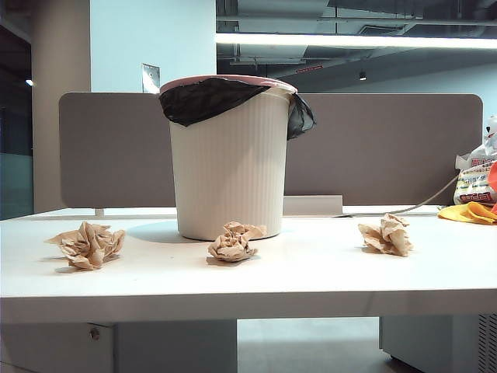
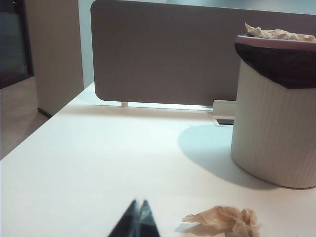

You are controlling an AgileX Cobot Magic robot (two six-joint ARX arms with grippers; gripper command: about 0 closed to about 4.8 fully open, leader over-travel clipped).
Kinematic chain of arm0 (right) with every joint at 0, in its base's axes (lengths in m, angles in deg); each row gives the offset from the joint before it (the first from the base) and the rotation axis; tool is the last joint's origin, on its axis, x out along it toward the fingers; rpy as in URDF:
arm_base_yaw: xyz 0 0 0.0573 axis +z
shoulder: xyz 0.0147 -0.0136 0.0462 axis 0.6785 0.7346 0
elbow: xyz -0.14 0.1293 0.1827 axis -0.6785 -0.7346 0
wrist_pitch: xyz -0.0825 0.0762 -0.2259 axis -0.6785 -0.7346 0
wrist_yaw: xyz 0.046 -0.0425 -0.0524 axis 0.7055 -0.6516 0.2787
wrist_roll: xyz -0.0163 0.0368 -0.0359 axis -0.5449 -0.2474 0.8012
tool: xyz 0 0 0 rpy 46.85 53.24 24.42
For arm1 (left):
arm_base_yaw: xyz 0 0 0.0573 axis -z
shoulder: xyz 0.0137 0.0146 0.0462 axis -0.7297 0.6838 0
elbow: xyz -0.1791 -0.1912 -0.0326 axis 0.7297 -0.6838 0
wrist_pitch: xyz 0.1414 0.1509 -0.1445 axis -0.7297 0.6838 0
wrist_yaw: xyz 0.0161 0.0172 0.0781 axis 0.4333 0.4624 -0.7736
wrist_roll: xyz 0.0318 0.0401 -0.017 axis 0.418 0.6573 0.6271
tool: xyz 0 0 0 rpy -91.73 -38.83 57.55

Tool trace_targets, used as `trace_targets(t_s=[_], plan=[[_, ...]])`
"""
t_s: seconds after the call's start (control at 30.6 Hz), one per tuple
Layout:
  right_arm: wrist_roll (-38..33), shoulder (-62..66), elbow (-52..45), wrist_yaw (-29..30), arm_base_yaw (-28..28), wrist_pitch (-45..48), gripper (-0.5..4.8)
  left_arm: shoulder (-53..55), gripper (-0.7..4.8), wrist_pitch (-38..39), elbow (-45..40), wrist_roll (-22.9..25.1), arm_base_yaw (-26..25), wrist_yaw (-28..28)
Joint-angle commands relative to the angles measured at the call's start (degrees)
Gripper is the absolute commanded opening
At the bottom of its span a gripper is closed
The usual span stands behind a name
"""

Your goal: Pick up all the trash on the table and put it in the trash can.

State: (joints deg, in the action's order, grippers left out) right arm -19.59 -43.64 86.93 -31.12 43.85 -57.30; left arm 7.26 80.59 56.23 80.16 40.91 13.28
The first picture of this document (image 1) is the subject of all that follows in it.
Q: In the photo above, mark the round metal cabinet lock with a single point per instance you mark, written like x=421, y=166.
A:
x=94, y=333

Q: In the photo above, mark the long ceiling light strip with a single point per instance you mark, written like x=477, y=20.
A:
x=349, y=40

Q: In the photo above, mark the brown paper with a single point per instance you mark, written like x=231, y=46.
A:
x=388, y=237
x=233, y=245
x=89, y=246

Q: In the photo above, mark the black ceiling spot lamp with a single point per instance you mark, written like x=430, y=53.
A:
x=362, y=75

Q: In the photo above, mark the printed plastic snack bag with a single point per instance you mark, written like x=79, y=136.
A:
x=471, y=182

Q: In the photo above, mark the metal wall plate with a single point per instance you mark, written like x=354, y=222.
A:
x=150, y=77

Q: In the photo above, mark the white plush toy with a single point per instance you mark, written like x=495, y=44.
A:
x=492, y=132

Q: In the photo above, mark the white drawer cabinet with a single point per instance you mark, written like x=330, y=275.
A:
x=155, y=346

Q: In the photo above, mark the grey desk partition panel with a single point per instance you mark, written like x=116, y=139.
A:
x=116, y=155

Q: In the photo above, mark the crumpled brown paper, wide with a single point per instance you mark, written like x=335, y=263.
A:
x=89, y=246

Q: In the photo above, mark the beige round pillar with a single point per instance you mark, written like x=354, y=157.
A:
x=58, y=136

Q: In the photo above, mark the white partition foot bracket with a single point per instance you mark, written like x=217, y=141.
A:
x=99, y=212

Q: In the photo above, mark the yellow cloth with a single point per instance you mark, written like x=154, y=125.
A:
x=466, y=213

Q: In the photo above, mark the white cabinet with vent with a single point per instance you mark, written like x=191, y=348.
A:
x=427, y=338

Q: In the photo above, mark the orange plastic object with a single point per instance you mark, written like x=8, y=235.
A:
x=494, y=175

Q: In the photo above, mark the red hanging sign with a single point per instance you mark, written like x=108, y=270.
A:
x=309, y=69

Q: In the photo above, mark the black plastic trash bag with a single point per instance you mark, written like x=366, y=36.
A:
x=202, y=101

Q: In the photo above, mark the white ribbed trash can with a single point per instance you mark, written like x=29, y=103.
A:
x=229, y=175

